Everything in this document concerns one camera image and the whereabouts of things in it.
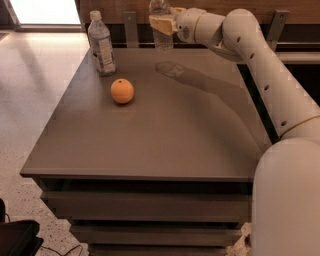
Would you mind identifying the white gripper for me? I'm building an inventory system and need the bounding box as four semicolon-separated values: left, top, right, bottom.
149;7;206;44

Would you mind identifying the clear red-label water bottle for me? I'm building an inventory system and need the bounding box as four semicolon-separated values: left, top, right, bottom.
149;0;173;52

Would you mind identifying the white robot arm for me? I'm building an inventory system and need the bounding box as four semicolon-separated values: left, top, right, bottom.
149;8;320;256

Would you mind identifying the white-label water bottle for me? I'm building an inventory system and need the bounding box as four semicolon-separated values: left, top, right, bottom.
88;10;116;76

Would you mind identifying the orange fruit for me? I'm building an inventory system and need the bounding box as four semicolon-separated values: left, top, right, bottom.
111;79;134;104

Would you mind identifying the grey drawer cabinet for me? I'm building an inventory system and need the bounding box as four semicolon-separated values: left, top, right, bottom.
21;49;270;256

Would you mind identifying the black box on floor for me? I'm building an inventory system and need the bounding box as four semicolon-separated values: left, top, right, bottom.
0;199;43;256

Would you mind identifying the left metal bracket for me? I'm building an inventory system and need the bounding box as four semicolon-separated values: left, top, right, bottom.
123;11;139;48

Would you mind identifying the metal bracket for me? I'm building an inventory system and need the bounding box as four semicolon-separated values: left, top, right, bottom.
266;10;289;42
123;11;139;48

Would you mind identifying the right metal bracket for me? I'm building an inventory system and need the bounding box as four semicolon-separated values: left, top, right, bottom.
266;10;289;42

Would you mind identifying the grey metal rail shelf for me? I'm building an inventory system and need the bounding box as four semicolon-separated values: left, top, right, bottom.
277;52;320;65

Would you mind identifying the black cable on floor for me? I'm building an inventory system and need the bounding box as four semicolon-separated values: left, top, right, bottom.
40;244;84;256

